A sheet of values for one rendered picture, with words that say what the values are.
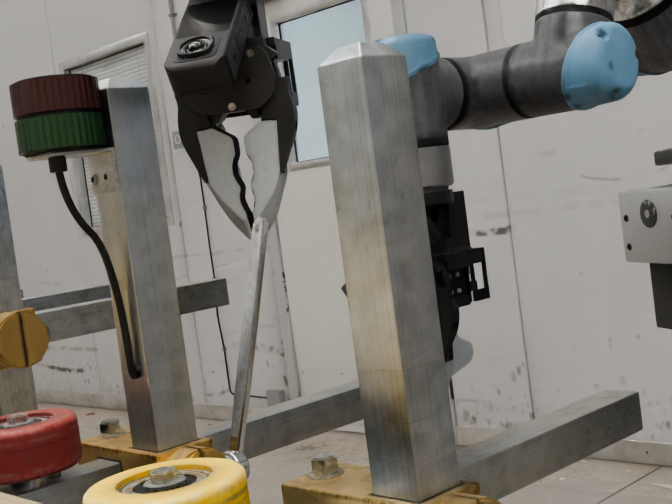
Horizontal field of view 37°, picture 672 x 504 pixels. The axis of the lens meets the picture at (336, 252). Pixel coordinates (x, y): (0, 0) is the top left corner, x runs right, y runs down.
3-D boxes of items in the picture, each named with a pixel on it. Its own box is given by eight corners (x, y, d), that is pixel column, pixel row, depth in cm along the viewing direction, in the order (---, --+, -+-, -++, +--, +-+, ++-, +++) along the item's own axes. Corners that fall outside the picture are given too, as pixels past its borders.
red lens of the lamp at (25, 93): (75, 119, 74) (71, 89, 74) (118, 106, 70) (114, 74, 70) (-2, 122, 70) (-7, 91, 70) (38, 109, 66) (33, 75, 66)
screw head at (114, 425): (116, 430, 82) (114, 416, 82) (130, 432, 80) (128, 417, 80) (93, 437, 80) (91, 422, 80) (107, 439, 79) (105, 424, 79)
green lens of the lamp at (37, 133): (80, 153, 74) (76, 123, 74) (123, 142, 70) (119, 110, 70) (3, 158, 70) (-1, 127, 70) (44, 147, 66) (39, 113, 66)
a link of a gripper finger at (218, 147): (271, 232, 83) (254, 119, 82) (253, 241, 77) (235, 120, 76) (234, 236, 84) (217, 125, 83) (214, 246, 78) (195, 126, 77)
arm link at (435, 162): (414, 147, 95) (354, 158, 101) (420, 196, 95) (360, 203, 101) (465, 143, 100) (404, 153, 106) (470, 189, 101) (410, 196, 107)
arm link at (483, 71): (562, 118, 106) (497, 123, 98) (478, 133, 114) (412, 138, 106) (553, 42, 105) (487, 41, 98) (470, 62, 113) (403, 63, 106)
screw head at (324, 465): (326, 467, 63) (324, 449, 63) (350, 471, 62) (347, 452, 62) (301, 477, 62) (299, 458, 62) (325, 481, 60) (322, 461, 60)
